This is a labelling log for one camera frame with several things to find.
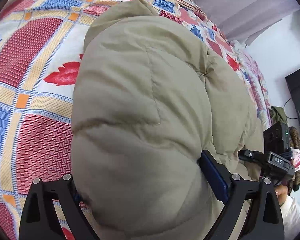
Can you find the leaf patterned patchwork quilt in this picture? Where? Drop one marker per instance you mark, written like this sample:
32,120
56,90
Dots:
41,49

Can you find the dark green garment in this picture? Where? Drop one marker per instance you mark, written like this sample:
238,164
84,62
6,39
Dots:
277,114

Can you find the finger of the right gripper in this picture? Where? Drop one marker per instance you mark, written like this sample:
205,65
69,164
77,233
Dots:
256,157

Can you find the pink floral blanket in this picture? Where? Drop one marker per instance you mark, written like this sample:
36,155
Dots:
255,83

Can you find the right hand on handle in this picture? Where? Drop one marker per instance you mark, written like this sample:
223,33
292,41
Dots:
281,190

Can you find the grey curtain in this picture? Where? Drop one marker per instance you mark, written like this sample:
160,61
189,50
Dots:
241,19

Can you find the brown patterned garment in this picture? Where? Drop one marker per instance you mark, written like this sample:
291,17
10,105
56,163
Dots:
294,140

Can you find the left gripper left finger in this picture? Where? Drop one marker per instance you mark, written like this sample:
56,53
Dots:
39,219

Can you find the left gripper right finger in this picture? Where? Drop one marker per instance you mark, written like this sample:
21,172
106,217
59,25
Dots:
263,219

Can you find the pink white patterned cloth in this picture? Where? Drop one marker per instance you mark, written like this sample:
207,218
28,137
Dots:
296,159

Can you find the khaki puffer jacket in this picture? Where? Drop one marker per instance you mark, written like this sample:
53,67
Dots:
149,97

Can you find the white sleeve forearm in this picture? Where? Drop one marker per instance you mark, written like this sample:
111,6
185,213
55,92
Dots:
290,210

